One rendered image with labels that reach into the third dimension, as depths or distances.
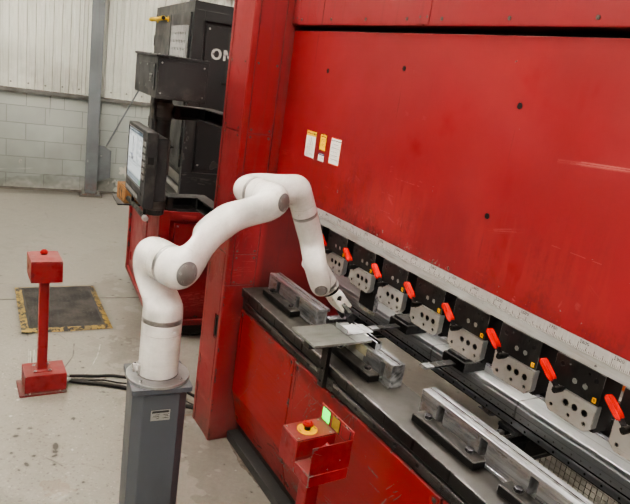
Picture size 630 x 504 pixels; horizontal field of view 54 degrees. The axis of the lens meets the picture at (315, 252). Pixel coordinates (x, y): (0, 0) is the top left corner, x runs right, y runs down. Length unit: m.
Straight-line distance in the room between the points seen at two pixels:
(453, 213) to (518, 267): 0.31
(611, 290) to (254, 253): 1.92
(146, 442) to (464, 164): 1.30
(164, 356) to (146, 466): 0.36
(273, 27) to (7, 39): 6.17
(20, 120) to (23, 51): 0.85
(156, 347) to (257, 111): 1.45
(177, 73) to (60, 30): 5.94
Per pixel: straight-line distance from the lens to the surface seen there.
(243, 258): 3.14
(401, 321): 2.65
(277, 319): 2.85
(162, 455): 2.07
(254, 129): 3.01
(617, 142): 1.70
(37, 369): 3.96
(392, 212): 2.29
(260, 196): 1.93
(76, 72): 8.91
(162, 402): 1.97
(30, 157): 9.02
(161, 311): 1.87
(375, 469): 2.34
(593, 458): 2.16
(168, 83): 3.01
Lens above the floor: 1.94
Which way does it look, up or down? 15 degrees down
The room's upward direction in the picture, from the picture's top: 8 degrees clockwise
